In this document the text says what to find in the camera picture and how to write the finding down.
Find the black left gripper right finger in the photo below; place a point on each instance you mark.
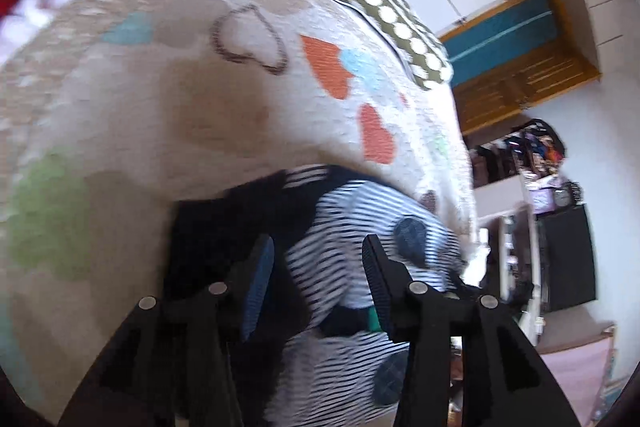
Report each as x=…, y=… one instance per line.
x=505, y=382

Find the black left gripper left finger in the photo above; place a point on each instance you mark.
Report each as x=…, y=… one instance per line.
x=171, y=358

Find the navy white striped pants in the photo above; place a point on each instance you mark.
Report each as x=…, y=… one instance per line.
x=317, y=355

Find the black television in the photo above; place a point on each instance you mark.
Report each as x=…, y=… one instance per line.
x=568, y=270

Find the white shelf unit with clutter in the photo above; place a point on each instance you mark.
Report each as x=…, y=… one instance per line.
x=517, y=180

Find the heart pattern bed quilt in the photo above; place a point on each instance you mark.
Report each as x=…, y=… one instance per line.
x=119, y=108

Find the wooden door with teal towel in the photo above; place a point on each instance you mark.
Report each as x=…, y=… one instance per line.
x=518, y=55

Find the green white dotted pillow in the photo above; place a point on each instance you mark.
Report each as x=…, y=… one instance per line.
x=421, y=54

